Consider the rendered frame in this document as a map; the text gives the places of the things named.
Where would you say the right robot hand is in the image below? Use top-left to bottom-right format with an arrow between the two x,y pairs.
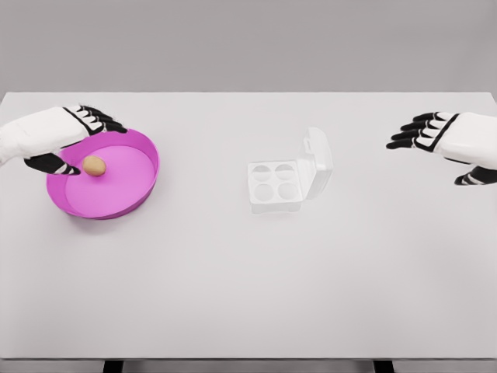
385,111 -> 497,187

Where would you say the pink round tray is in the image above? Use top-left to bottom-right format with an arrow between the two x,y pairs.
45,128 -> 161,221

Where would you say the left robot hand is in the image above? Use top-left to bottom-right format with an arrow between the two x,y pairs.
0,104 -> 128,176

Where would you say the white egg box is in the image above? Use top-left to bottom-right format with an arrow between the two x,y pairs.
247,126 -> 335,214

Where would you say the brown egg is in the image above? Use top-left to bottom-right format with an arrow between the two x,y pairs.
82,156 -> 107,177

